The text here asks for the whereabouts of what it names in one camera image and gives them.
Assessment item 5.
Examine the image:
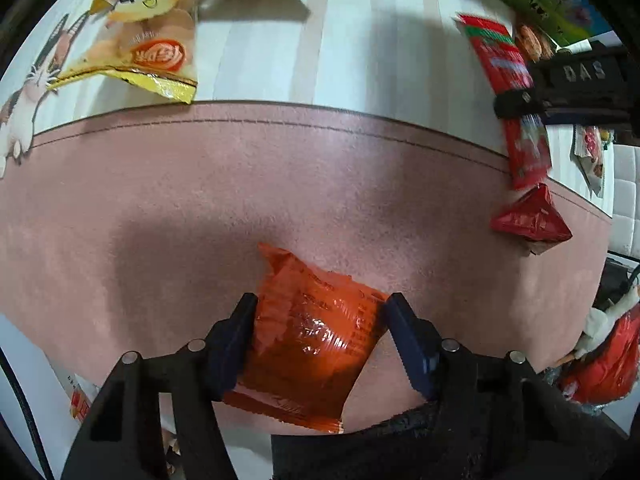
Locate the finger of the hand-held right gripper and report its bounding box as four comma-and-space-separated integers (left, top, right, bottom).
492, 89, 548, 120

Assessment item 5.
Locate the small white red packet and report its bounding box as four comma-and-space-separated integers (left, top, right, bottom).
65, 372, 101, 423

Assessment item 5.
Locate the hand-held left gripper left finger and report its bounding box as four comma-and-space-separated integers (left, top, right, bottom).
60, 292, 261, 480

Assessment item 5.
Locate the yellow rice cracker bag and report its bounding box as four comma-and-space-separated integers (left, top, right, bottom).
47, 0, 211, 105

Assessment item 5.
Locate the black cable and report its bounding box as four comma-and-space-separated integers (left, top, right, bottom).
0, 350, 56, 480

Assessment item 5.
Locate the red plastic bag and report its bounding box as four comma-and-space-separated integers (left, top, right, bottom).
560, 305, 640, 406

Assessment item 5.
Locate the red triangular snack packet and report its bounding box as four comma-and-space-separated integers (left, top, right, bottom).
490, 183, 573, 256

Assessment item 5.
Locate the white soft object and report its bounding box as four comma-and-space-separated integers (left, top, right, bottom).
572, 285, 640, 361

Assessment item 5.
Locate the orange snack packet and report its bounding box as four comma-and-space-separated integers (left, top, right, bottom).
222, 243, 391, 435

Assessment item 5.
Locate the white padded chair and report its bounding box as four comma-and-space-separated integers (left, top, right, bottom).
607, 145, 640, 256

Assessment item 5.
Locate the white red snack packet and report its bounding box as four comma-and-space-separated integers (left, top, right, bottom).
572, 125, 616, 198

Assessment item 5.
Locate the red cookie snack packet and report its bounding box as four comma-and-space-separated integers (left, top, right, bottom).
515, 22, 556, 61

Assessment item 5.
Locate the long red snack packet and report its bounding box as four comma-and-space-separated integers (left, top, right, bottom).
452, 14, 553, 191

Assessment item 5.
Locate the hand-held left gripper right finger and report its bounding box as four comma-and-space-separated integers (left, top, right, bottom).
382, 292, 616, 480

